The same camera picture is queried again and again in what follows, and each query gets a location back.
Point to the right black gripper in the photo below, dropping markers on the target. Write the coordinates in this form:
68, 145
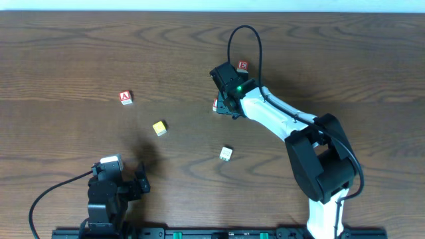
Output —
224, 106

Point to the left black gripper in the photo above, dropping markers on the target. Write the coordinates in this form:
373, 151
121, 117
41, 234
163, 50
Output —
133, 189

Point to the red letter I block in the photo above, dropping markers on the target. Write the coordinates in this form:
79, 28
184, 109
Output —
215, 103

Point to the red letter A block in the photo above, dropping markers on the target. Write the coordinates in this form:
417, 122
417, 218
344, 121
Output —
125, 97

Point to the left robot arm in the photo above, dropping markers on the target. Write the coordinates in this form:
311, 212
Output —
108, 198

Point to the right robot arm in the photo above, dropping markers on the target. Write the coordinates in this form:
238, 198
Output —
322, 161

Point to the red letter E block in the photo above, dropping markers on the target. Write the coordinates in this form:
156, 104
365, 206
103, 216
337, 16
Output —
242, 67

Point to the yellow block left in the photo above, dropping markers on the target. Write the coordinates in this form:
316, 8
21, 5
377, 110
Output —
160, 128

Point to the cream block green edge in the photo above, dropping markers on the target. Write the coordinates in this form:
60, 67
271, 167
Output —
226, 153

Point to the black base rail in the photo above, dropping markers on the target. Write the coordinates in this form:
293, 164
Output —
161, 233

